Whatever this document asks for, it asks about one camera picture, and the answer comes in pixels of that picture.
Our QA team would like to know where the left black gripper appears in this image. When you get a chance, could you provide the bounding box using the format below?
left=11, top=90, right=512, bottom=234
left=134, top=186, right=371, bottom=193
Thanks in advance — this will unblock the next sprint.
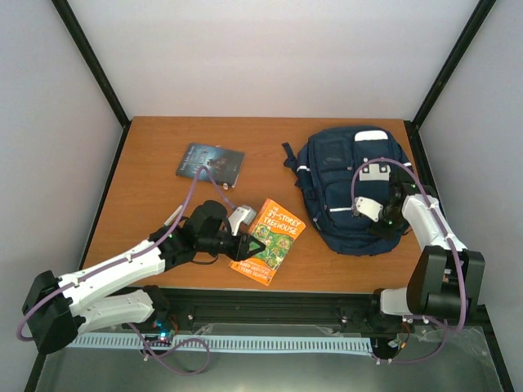
left=199, top=229, right=266, bottom=262

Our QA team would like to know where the orange green thick paperback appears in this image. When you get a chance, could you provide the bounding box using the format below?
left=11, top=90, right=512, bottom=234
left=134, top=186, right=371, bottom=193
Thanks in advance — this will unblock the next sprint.
left=229, top=198, right=306, bottom=286

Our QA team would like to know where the navy blue student backpack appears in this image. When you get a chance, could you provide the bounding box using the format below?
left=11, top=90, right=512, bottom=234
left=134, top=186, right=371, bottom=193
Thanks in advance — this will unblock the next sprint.
left=282, top=125, right=412, bottom=256

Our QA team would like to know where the dark blue fantasy book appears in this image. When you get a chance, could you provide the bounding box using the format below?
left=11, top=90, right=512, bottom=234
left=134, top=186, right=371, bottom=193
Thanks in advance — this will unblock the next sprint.
left=176, top=143, right=245, bottom=189

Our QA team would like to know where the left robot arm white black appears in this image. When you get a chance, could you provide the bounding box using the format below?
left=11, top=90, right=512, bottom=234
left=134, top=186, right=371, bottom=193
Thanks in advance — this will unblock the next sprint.
left=17, top=200, right=265, bottom=354

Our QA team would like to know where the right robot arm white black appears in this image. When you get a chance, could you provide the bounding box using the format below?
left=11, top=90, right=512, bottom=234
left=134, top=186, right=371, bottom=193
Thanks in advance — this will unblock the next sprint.
left=371, top=169, right=485, bottom=330

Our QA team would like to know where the teal capped white marker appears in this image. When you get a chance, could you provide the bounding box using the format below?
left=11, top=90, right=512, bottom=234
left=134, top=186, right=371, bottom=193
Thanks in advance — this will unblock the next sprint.
left=163, top=205, right=183, bottom=227

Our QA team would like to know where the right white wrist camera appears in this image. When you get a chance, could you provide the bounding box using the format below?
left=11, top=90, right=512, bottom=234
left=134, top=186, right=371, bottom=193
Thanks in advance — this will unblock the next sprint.
left=352, top=197, right=383, bottom=222

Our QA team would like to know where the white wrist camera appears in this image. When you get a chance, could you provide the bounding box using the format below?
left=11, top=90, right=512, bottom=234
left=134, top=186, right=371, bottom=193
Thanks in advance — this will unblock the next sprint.
left=352, top=197, right=383, bottom=222
left=228, top=205, right=257, bottom=236

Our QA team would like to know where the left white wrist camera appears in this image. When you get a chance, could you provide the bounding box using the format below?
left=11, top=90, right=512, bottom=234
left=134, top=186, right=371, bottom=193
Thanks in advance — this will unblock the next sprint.
left=228, top=205, right=257, bottom=236

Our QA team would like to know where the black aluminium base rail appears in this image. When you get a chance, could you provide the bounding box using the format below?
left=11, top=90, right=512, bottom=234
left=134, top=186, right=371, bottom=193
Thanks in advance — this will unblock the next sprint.
left=118, top=285, right=489, bottom=340

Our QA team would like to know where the right black frame post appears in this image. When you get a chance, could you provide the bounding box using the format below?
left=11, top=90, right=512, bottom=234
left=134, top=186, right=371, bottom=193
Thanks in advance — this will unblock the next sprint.
left=410, top=0, right=498, bottom=127

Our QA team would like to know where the black frame post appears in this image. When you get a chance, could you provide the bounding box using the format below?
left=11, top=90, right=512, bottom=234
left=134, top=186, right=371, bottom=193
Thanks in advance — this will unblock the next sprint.
left=51, top=0, right=132, bottom=126
left=410, top=0, right=498, bottom=127

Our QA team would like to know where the light blue slotted cable duct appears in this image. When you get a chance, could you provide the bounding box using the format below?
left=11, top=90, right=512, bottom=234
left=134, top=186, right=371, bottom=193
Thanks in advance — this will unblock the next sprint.
left=69, top=332, right=373, bottom=355

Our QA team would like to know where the left black frame post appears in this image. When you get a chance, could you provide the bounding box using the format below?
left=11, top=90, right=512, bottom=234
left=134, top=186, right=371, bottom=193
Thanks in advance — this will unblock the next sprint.
left=51, top=0, right=132, bottom=126

